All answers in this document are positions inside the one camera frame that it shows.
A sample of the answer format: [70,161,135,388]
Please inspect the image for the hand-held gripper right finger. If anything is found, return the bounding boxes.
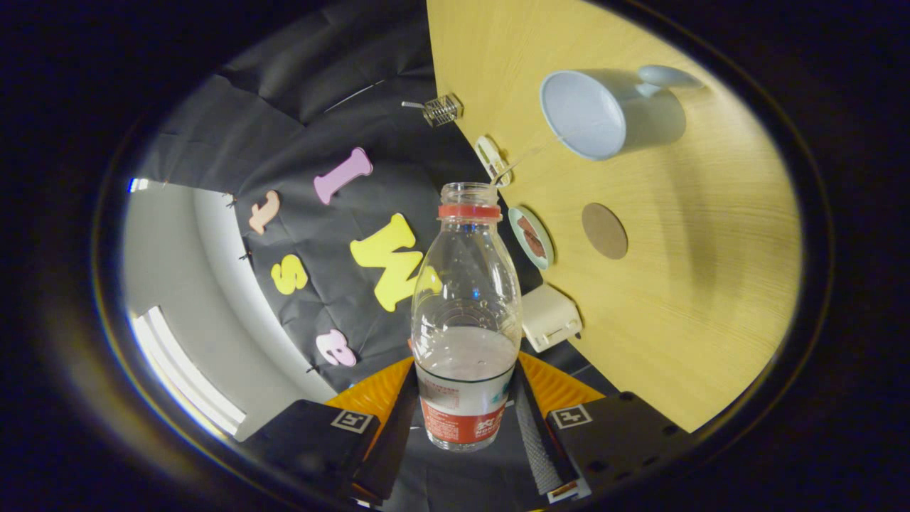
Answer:
[512,352,694,506]

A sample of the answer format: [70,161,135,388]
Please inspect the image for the large ceiling light panel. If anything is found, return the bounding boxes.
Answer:
[130,306,246,436]

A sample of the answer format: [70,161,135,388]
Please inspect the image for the brown meat slices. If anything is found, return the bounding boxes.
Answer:
[517,215,547,258]

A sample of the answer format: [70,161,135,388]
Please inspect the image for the white cup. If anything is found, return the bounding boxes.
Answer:
[539,65,705,161]

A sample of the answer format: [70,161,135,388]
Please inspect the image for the wooden table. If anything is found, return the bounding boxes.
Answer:
[425,0,803,433]

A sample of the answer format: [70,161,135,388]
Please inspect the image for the brown round coaster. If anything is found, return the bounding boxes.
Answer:
[582,203,629,260]

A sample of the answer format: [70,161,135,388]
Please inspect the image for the black backdrop cloth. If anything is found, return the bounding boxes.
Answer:
[139,0,619,502]

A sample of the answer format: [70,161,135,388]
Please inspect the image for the pale green plate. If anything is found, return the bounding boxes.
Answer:
[508,206,555,271]

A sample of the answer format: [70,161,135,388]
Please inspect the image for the metal wire utensil holder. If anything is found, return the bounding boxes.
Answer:
[423,93,464,128]

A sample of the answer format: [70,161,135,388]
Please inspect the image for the white divided dish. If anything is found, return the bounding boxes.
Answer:
[474,135,513,188]

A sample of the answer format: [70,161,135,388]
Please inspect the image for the clear plastic juice bottle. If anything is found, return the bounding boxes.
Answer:
[411,182,523,452]

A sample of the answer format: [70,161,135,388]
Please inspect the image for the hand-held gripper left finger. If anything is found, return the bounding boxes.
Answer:
[242,356,421,506]

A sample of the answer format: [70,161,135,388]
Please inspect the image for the white toaster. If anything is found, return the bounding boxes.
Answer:
[521,284,584,353]

